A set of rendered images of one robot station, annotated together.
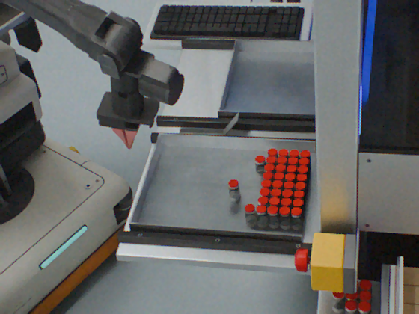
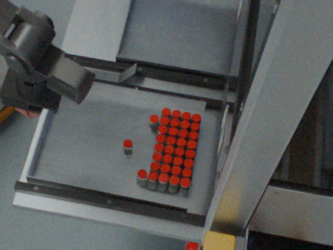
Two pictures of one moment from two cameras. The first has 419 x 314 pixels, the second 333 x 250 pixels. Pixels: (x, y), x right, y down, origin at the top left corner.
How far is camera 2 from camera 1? 0.55 m
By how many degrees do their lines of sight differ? 17
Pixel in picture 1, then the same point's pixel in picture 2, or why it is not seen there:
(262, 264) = (149, 228)
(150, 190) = (47, 135)
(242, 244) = (132, 208)
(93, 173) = not seen: outside the picture
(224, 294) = not seen: hidden behind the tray
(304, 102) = (197, 51)
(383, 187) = (282, 210)
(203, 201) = (97, 153)
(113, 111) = (17, 92)
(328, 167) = (234, 190)
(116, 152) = not seen: hidden behind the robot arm
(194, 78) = (94, 10)
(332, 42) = (273, 110)
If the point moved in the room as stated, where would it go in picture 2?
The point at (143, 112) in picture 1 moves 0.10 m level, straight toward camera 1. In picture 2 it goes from (48, 95) to (56, 146)
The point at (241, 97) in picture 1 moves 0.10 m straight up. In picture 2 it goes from (137, 39) to (139, 10)
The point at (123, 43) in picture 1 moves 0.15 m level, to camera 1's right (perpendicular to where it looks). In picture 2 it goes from (33, 47) to (136, 41)
